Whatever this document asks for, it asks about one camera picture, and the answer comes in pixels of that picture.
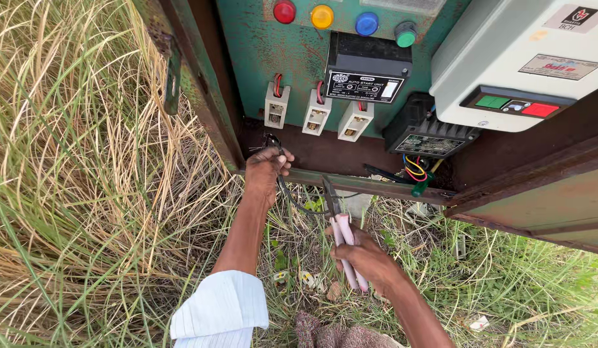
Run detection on person's right hand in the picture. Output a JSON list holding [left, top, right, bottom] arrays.
[[325, 225, 407, 296]]

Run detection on person's left hand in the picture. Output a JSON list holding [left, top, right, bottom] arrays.
[[244, 146, 295, 205]]

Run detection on black cable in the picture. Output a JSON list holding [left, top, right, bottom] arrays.
[[265, 134, 362, 215]]

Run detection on pink-handled pliers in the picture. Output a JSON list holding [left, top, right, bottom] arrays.
[[321, 175, 370, 293]]

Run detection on white porcelain fuse holder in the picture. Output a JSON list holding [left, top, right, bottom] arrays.
[[337, 101, 375, 143], [264, 81, 291, 130], [302, 88, 333, 136]]

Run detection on green metal electrical cabinet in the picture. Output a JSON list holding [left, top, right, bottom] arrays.
[[215, 0, 598, 206]]

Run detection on black auto start unit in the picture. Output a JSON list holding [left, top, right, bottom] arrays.
[[323, 31, 413, 104]]

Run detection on rusty green cabinet door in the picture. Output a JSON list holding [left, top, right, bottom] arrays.
[[133, 0, 245, 174], [444, 133, 598, 257]]

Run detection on red indicator lamp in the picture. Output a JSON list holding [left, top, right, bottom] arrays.
[[273, 0, 297, 25]]

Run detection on yellow indicator lamp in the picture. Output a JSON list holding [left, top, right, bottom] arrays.
[[310, 4, 335, 30]]

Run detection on black finned control module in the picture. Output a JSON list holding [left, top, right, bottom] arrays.
[[382, 93, 482, 159]]

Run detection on blue indicator lamp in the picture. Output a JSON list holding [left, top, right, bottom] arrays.
[[355, 12, 380, 37]]

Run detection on white rolled shirt sleeve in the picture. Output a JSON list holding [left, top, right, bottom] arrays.
[[170, 270, 270, 348]]

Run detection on green push button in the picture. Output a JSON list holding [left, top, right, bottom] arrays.
[[394, 21, 417, 48]]

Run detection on person's checkered garment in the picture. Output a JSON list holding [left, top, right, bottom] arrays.
[[295, 310, 407, 348]]

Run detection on white motor starter box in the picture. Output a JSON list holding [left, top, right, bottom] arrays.
[[430, 0, 598, 133]]

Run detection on white paper scrap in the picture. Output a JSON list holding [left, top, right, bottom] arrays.
[[465, 314, 491, 332]]

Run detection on bundle of coloured wires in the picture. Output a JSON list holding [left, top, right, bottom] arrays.
[[402, 154, 444, 183]]

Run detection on green-handled screwdriver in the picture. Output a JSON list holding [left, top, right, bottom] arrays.
[[411, 171, 437, 198]]

